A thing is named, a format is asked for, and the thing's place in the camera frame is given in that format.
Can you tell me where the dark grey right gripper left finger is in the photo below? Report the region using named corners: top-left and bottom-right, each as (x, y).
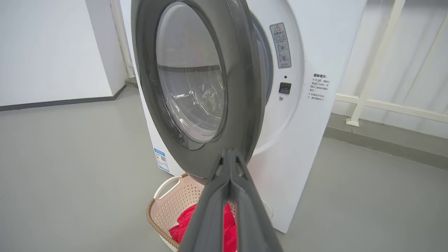
top-left (178, 150), bottom-right (231, 252)

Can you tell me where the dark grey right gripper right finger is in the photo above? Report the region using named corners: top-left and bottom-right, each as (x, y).
top-left (230, 150), bottom-right (283, 252)

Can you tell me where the red cloth garment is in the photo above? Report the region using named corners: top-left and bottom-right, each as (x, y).
top-left (169, 203), bottom-right (237, 252)

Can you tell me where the cream perforated laundry basket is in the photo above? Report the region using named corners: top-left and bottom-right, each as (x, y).
top-left (146, 174), bottom-right (238, 252)

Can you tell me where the white front-load washing machine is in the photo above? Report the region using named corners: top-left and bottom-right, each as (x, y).
top-left (119, 0), bottom-right (368, 234)

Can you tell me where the round drain filter cover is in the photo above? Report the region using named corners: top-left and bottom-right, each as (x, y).
top-left (261, 199), bottom-right (273, 219)

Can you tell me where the blue energy label sticker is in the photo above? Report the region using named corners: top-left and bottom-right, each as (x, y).
top-left (154, 148), bottom-right (170, 173)

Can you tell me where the cream metal railing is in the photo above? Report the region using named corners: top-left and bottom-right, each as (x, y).
top-left (335, 0), bottom-right (448, 127)

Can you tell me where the grey warning sticker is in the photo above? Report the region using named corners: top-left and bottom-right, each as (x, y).
top-left (269, 22), bottom-right (292, 69)

